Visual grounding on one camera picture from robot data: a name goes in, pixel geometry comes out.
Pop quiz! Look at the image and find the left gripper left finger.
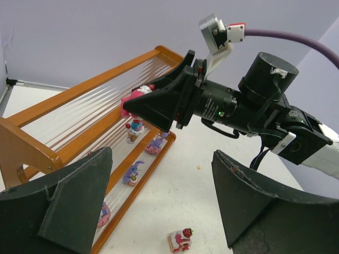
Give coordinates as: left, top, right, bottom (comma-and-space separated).
1, 147, 113, 253

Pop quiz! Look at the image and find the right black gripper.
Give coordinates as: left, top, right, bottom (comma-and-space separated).
123, 50, 239, 132

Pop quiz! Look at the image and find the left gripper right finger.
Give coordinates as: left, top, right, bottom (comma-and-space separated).
212, 150, 338, 254

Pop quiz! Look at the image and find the pink bear cake toy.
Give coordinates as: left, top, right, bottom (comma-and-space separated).
121, 84, 155, 119

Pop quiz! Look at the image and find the purple bunny sitting donut toy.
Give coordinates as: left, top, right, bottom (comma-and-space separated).
97, 202, 111, 228

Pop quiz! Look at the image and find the small purple bunny toy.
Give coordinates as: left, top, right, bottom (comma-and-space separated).
122, 160, 145, 186

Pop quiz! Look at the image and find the red strawberry cake toy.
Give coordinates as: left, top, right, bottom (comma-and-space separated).
167, 228, 193, 253

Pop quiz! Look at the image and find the blue cupcake toy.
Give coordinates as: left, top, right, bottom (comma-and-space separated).
125, 120, 145, 144

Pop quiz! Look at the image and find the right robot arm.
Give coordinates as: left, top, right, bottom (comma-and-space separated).
123, 51, 338, 178

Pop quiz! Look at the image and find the orange three-tier acrylic shelf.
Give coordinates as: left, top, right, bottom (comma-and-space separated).
1, 46, 182, 253

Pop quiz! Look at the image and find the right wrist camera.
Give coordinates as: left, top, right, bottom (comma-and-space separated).
199, 13, 246, 78

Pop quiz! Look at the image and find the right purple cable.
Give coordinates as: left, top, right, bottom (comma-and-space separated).
245, 28, 339, 69

